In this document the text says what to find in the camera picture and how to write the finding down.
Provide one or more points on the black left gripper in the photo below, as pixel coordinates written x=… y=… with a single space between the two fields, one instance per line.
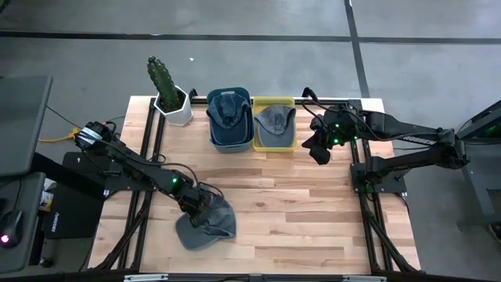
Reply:
x=200 y=203

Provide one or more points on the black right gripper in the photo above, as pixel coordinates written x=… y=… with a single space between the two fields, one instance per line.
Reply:
x=332 y=127

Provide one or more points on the grey cap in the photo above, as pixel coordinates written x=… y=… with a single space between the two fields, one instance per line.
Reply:
x=219 y=227
x=276 y=133

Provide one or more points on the dark navy blue cap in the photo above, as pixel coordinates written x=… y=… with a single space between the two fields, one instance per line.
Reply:
x=231 y=129

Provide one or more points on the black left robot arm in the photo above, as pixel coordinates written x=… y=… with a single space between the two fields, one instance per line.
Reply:
x=137 y=168

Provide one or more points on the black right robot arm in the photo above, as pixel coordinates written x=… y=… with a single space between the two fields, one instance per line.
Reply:
x=411 y=135

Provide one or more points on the yellow translucent plastic bin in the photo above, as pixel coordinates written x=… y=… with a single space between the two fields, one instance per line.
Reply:
x=274 y=100

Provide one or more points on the teal plastic bin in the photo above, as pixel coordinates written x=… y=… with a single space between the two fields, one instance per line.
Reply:
x=235 y=149

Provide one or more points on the white hexagonal plant pot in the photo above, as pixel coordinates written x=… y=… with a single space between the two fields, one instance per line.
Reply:
x=182 y=115

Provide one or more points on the black Trossen box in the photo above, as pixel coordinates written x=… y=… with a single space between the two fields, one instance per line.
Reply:
x=74 y=213

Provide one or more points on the black diagonal bar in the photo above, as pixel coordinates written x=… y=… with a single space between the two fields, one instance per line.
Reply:
x=66 y=176

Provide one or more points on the green cactus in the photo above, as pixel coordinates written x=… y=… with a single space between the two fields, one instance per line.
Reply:
x=162 y=82

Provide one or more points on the white and yellow packet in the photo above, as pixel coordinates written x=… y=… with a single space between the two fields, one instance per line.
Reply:
x=47 y=196

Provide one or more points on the dark grey desk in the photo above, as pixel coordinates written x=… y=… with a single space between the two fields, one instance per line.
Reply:
x=23 y=196

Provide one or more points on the black computer mouse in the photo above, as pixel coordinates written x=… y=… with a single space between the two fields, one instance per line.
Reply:
x=9 y=229

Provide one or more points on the grey flat monitor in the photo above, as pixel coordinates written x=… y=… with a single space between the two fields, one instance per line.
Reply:
x=23 y=125

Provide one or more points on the silver bracket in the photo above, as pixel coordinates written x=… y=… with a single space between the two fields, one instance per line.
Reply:
x=146 y=278
x=364 y=279

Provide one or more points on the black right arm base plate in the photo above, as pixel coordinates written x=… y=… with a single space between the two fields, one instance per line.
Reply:
x=391 y=186

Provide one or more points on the black aluminium rig frame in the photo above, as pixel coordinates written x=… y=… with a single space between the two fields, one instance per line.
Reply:
x=366 y=243

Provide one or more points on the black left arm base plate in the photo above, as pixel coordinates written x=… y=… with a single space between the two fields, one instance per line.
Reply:
x=78 y=172

